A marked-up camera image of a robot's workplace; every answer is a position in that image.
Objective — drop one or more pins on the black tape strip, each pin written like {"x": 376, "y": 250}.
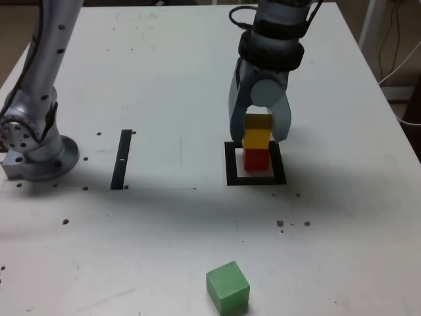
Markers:
{"x": 120, "y": 148}

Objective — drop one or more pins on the yellow cube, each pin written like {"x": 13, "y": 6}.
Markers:
{"x": 256, "y": 138}

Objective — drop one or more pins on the green cube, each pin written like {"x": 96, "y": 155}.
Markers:
{"x": 227, "y": 286}

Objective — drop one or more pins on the white frame leg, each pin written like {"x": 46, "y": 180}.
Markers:
{"x": 366, "y": 26}

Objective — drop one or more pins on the red cube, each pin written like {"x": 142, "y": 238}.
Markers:
{"x": 256, "y": 161}

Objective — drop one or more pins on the black tape square outline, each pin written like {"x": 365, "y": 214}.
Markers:
{"x": 230, "y": 164}

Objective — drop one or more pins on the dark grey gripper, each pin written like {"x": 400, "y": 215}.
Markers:
{"x": 266, "y": 74}

